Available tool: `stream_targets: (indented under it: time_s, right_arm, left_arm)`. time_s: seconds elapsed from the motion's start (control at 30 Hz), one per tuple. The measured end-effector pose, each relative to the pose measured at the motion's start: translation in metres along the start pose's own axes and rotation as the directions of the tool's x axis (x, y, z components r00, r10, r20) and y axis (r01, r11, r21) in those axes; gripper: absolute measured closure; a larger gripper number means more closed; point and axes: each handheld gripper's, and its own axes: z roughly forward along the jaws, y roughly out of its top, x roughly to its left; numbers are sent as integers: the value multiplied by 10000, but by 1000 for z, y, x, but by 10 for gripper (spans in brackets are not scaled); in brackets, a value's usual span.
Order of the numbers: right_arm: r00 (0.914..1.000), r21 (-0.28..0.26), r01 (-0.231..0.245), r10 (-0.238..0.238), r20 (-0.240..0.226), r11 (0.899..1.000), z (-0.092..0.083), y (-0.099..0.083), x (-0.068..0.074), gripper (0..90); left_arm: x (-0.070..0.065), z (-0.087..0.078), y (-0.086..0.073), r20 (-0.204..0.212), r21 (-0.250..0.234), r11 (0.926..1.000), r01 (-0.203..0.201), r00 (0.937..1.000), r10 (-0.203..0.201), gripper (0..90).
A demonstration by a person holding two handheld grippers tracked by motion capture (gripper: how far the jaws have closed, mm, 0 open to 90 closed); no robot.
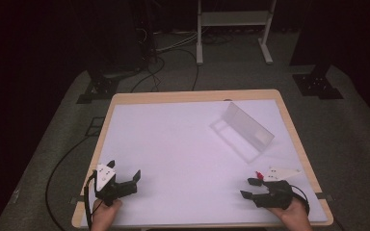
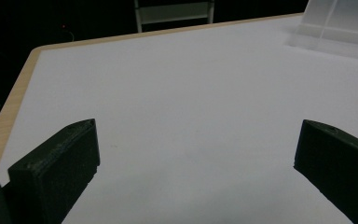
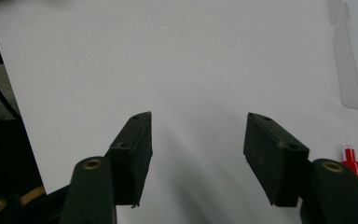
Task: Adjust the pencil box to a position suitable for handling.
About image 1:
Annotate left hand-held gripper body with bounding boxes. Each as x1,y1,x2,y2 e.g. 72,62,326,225
93,164,139,207

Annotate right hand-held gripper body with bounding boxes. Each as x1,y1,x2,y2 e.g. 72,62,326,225
252,166,303,210

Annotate person's right hand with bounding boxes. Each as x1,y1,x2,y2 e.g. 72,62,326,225
267,197,313,231

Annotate person's left hand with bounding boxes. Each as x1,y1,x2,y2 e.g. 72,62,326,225
91,197,123,231

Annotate white table mat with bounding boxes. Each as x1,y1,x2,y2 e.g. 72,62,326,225
79,98,330,228

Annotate black stand base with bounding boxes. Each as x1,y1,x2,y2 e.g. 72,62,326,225
291,62,345,101
75,62,120,105

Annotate wooden table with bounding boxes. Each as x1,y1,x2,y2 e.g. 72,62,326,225
70,89,334,230

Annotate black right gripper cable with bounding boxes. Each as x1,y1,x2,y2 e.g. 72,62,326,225
289,184,311,217

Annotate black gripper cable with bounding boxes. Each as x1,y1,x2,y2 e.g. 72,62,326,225
289,184,311,217
83,171,98,231

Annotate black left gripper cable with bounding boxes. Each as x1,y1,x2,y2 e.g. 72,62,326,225
83,171,98,231

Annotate long black floor cable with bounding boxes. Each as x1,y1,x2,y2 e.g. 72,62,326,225
44,134,94,231

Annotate white floor cables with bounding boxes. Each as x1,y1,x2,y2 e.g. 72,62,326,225
153,30,200,54

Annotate white metal stand frame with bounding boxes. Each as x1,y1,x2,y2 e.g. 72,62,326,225
196,0,278,66

